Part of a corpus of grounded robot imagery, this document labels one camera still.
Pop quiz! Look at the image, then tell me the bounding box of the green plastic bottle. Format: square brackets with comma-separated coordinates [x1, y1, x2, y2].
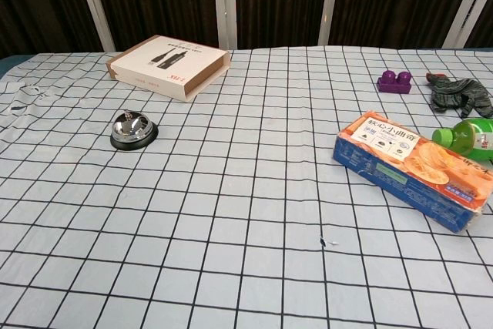
[431, 117, 493, 163]

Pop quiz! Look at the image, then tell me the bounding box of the grey striped crumpled cloth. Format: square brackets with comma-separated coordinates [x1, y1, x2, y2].
[424, 72, 493, 119]

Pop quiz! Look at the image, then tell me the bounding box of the white flat cardboard box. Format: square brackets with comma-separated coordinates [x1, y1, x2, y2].
[106, 35, 231, 103]

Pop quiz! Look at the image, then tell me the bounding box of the white grid checked tablecloth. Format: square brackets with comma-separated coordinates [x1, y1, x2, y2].
[0, 45, 493, 329]

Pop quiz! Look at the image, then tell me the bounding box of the white metal frame post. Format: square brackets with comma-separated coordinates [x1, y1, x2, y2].
[441, 0, 493, 49]
[317, 0, 344, 48]
[212, 0, 239, 51]
[72, 0, 116, 52]

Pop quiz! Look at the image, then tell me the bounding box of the orange blue cookie box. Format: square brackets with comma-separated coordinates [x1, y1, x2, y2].
[332, 109, 493, 234]

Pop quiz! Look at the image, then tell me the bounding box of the silver desk call bell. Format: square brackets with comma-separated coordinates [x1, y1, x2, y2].
[109, 110, 159, 151]

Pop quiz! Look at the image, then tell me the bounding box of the purple toy building block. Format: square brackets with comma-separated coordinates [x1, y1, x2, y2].
[377, 69, 413, 95]

